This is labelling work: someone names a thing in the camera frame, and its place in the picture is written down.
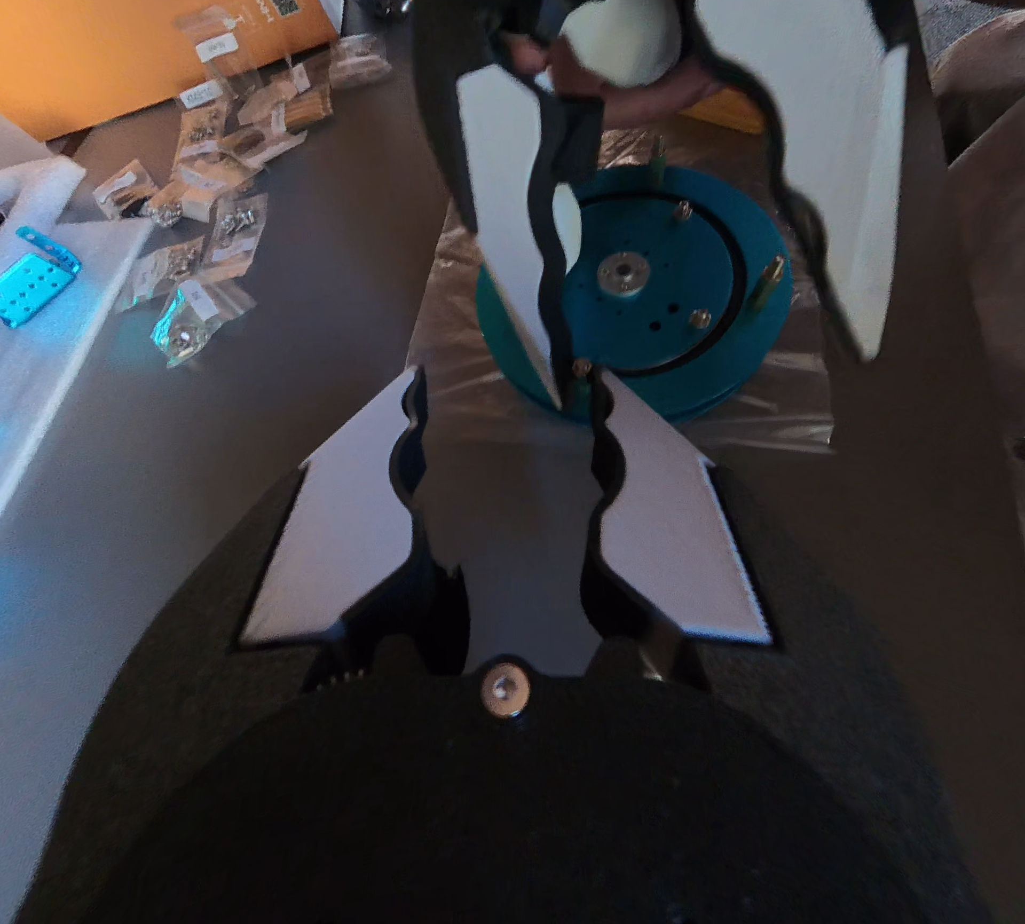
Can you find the person's right hand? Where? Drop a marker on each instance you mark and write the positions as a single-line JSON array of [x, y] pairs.
[[640, 103]]

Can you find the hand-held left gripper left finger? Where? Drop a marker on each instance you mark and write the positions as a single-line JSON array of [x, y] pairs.
[[328, 540]]

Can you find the blue round metal turntable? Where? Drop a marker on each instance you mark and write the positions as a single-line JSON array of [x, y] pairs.
[[657, 347]]

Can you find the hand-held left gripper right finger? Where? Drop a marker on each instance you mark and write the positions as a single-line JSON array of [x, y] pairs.
[[681, 540]]

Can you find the large clear plastic bag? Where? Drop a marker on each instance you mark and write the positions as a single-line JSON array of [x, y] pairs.
[[464, 379]]

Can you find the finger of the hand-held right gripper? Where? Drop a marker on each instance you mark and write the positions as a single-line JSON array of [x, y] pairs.
[[500, 179], [841, 139]]

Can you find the orange and white cardboard box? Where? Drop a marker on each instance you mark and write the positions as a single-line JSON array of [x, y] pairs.
[[120, 19]]

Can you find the blue perforated metal bracket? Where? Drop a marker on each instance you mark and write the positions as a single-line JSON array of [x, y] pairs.
[[36, 283]]

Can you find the pile of small screw bags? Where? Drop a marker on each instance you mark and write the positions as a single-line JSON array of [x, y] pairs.
[[216, 203]]

